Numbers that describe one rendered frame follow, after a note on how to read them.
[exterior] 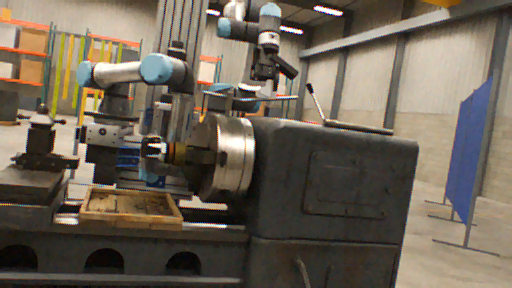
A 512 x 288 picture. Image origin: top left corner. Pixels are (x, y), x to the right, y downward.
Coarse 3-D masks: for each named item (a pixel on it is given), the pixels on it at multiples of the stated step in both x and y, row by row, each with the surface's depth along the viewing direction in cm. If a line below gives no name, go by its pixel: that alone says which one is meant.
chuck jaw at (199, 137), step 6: (198, 126) 147; (204, 126) 148; (192, 132) 145; (198, 132) 146; (204, 132) 147; (186, 138) 143; (192, 138) 144; (198, 138) 145; (204, 138) 145; (192, 144) 142; (198, 144) 143; (204, 144) 144; (204, 150) 145
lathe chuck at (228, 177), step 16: (208, 128) 147; (224, 128) 134; (240, 128) 136; (208, 144) 143; (224, 144) 130; (240, 144) 132; (240, 160) 131; (208, 176) 137; (224, 176) 130; (240, 176) 132; (208, 192) 134
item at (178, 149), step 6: (168, 144) 137; (174, 144) 139; (180, 144) 138; (186, 144) 139; (168, 150) 136; (174, 150) 137; (180, 150) 137; (186, 150) 137; (168, 156) 136; (174, 156) 137; (180, 156) 137; (168, 162) 137; (174, 162) 137; (180, 162) 137; (186, 162) 139; (180, 168) 141
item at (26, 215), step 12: (60, 192) 130; (0, 204) 105; (12, 204) 106; (24, 204) 107; (36, 204) 109; (48, 204) 111; (60, 204) 133; (0, 216) 105; (12, 216) 106; (24, 216) 107; (36, 216) 108; (48, 216) 109; (36, 228) 108
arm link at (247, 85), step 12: (252, 0) 184; (252, 12) 182; (252, 48) 190; (252, 72) 194; (240, 84) 199; (252, 84) 196; (240, 96) 198; (252, 96) 197; (240, 108) 200; (252, 108) 200
